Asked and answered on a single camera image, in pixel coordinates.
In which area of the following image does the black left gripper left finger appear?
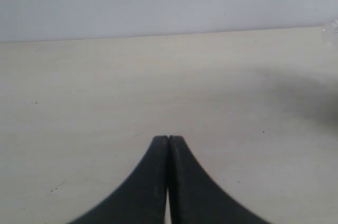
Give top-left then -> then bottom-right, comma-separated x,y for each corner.
72,136 -> 168,224

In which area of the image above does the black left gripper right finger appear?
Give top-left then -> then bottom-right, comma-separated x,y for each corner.
167,136 -> 267,224

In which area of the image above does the clear jasmine tea bottle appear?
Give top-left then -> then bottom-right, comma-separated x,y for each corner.
322,20 -> 338,45

